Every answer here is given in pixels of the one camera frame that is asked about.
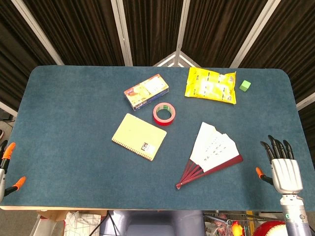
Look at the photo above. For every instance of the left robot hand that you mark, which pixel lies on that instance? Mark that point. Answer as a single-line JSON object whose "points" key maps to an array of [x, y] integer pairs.
{"points": [[9, 150]]}

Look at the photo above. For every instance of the green cube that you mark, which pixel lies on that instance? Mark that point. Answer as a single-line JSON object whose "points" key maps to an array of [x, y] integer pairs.
{"points": [[245, 86]]}

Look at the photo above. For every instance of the blue felt table cover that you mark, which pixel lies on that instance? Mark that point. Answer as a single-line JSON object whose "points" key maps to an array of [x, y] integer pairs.
{"points": [[73, 147]]}

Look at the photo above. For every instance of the yellow snack bag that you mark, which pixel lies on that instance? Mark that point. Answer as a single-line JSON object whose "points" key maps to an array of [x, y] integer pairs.
{"points": [[209, 86]]}

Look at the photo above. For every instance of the red tape roll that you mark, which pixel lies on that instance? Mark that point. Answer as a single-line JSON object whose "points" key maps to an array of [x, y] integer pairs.
{"points": [[162, 121]]}

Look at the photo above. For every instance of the white checked cloth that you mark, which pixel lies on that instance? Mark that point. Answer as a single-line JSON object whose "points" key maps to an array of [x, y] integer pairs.
{"points": [[81, 225]]}

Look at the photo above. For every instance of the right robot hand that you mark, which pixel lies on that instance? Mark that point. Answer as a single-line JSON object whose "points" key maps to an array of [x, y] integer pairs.
{"points": [[286, 174]]}

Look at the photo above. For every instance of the orange yellow toy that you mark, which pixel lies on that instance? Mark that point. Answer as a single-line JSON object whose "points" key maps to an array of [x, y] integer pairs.
{"points": [[236, 228]]}

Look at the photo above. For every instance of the dark partition screen white frames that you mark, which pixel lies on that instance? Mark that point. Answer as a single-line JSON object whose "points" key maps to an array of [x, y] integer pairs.
{"points": [[86, 29]]}

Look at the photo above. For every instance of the blue yellow cardboard box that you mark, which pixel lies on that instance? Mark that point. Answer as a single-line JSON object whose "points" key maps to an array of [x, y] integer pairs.
{"points": [[145, 92]]}

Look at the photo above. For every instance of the red-ribbed white paper fan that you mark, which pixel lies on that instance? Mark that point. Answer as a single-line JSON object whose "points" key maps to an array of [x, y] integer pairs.
{"points": [[211, 147]]}

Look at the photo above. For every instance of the red white helmet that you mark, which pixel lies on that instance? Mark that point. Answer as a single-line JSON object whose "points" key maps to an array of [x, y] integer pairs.
{"points": [[269, 229]]}

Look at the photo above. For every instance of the grey-blue robot torso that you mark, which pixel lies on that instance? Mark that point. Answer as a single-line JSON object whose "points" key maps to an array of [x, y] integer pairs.
{"points": [[152, 223]]}

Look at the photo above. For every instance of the yellow spiral notebook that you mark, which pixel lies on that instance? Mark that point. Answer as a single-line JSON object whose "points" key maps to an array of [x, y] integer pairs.
{"points": [[137, 136]]}

